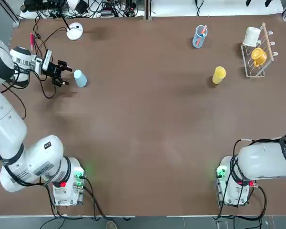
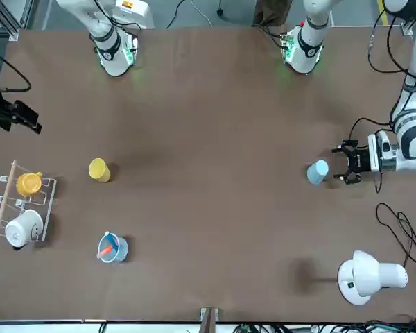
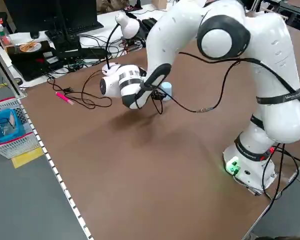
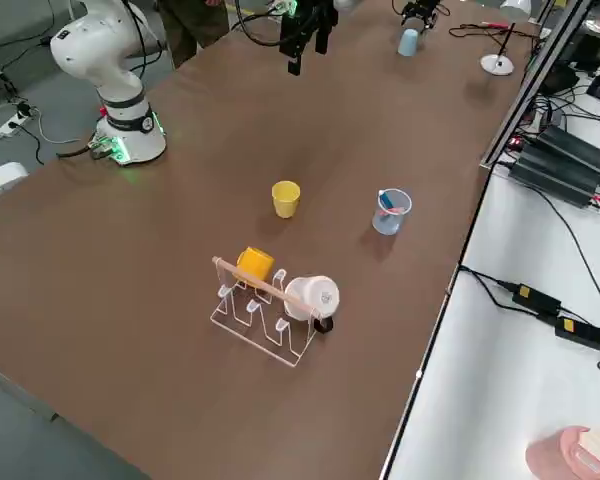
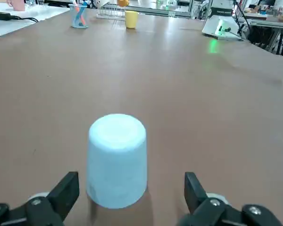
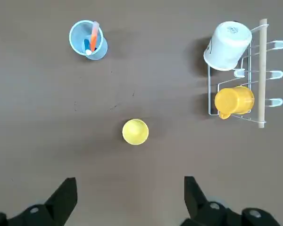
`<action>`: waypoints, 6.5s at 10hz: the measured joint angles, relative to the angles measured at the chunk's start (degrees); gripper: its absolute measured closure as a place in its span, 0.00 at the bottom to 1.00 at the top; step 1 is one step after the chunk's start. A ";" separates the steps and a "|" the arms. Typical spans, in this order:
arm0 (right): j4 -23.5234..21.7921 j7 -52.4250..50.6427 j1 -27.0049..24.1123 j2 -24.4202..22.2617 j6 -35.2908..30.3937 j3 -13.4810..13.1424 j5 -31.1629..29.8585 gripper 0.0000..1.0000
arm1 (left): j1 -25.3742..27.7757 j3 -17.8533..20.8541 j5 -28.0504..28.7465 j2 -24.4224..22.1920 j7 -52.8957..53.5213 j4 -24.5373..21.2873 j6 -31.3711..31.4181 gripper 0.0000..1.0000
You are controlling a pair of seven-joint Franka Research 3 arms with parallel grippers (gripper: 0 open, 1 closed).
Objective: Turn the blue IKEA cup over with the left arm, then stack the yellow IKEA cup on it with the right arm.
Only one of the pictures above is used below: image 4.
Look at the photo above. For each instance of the black power supply unit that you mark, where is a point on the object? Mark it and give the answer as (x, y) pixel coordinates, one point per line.
(555, 177)
(580, 147)

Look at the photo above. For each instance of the clear mug rack wooden rod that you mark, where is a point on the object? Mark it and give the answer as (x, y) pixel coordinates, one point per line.
(260, 283)

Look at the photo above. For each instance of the clear blue measuring beaker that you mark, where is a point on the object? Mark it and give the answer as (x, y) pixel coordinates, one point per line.
(387, 225)

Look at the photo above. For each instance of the person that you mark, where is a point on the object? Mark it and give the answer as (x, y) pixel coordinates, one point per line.
(190, 30)

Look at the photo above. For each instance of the small black round object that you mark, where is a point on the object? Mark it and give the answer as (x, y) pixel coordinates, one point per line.
(325, 327)

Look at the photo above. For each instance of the yellow plastic cup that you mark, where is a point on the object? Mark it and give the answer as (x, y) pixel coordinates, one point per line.
(285, 205)

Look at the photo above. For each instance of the aluminium frame post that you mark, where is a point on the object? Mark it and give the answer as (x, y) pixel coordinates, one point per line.
(532, 85)

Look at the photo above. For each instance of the white mug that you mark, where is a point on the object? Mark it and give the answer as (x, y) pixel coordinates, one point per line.
(312, 295)

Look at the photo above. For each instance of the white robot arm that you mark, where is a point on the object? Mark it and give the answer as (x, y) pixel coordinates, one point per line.
(110, 60)
(290, 6)

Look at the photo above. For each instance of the orange stick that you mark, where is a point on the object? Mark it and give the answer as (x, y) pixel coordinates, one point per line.
(397, 209)

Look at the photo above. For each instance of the blue plastic cup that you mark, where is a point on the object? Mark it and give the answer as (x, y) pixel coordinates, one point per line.
(408, 44)

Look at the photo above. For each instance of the white power strip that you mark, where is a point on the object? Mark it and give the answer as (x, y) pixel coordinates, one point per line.
(15, 125)

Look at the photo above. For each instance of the black adapter yellow label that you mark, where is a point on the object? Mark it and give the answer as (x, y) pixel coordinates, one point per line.
(535, 298)
(580, 332)

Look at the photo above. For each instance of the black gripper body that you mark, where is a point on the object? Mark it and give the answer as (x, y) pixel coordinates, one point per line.
(422, 5)
(307, 10)

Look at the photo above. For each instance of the white box yellow label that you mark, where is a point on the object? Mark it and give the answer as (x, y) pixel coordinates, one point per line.
(2, 182)

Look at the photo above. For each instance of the pink round object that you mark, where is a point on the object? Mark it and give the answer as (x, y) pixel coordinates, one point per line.
(555, 455)

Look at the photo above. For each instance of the blue stick white cap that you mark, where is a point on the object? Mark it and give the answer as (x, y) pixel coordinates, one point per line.
(387, 200)

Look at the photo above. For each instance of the white desk lamp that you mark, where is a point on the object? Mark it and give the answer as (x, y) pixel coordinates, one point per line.
(497, 65)

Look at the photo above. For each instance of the pink marker pen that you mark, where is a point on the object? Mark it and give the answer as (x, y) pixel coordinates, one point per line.
(492, 23)

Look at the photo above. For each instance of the orange mug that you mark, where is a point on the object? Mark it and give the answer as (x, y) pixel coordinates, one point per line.
(255, 262)

